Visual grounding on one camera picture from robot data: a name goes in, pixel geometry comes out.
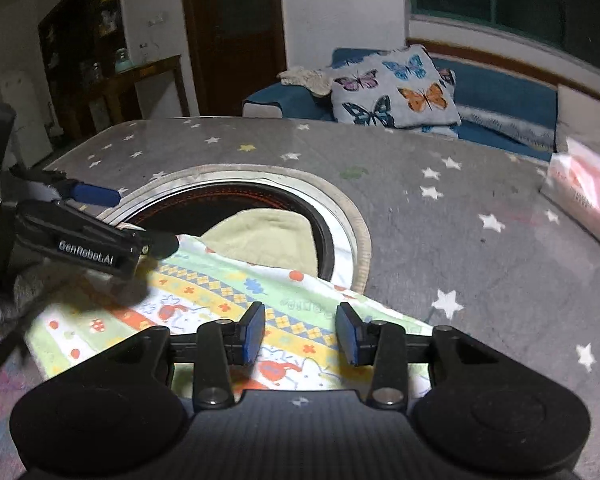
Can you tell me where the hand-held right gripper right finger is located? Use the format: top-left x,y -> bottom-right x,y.
335,302 -> 502,411

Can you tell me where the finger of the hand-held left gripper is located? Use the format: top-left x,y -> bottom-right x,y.
13,198 -> 181,279
10,166 -> 122,207

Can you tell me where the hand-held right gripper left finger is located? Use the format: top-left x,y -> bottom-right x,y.
109,302 -> 266,409

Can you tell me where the colourful printed child's garment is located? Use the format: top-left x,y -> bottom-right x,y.
24,234 -> 433,403

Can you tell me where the white floor appliance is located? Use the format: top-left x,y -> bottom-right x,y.
0,72 -> 52,167

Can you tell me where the pale yellow cloth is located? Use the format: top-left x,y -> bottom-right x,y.
200,209 -> 314,279

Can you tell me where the round black table stove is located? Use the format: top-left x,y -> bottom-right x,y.
96,162 -> 372,295

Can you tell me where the dark wooden shelf cabinet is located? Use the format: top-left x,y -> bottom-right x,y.
37,0 -> 131,133

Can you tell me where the wooden side table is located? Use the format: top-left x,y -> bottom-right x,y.
99,54 -> 191,123

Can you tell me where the grey star-print table cover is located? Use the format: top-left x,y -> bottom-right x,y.
0,116 -> 600,480

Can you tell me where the dark wooden door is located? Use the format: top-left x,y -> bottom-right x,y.
179,0 -> 287,117

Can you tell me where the beige knitted cloth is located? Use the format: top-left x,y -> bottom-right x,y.
278,65 -> 334,97

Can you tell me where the butterfly print pillow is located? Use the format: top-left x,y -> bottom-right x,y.
329,44 -> 462,129

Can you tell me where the pink and white plastic bag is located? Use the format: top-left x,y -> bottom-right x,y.
539,136 -> 600,249

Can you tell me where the blue sofa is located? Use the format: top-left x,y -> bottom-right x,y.
242,47 -> 561,162

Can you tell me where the beige cushion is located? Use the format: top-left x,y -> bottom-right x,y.
555,84 -> 600,155

